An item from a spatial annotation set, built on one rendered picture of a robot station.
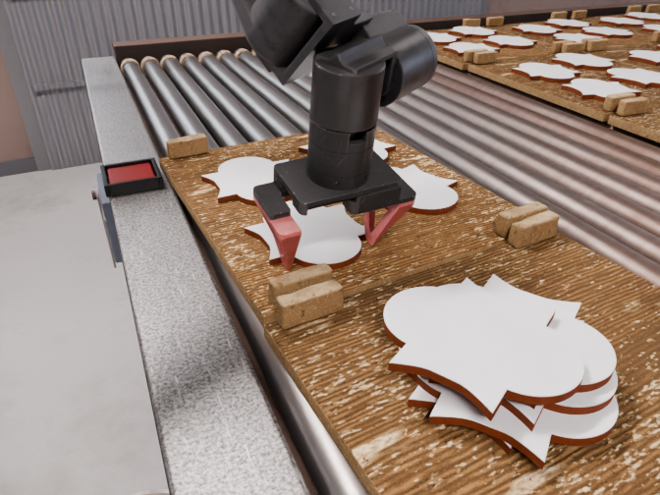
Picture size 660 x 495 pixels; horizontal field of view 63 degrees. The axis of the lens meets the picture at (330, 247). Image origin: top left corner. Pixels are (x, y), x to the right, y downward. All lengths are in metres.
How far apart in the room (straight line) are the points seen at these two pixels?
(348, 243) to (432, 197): 0.15
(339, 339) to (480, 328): 0.12
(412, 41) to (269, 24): 0.12
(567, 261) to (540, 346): 0.20
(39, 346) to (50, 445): 0.45
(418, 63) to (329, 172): 0.12
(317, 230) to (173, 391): 0.23
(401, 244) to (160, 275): 0.26
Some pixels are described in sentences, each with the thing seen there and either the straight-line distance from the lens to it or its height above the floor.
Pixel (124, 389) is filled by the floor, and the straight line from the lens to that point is 1.82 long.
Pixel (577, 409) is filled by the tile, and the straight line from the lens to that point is 0.40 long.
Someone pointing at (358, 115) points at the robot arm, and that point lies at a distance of 0.43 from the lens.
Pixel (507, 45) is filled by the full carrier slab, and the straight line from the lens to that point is 1.60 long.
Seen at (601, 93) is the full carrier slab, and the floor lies 0.95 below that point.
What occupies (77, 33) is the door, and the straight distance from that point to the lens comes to 3.30.
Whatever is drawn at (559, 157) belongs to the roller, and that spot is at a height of 0.92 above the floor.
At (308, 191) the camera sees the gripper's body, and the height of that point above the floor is 1.03.
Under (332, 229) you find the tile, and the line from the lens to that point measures 0.58.
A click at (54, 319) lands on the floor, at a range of 2.19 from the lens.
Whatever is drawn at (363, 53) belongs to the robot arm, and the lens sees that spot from 0.45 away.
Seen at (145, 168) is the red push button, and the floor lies 0.93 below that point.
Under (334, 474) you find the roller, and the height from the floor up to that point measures 0.92.
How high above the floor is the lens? 1.23
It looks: 32 degrees down
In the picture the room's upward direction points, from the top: straight up
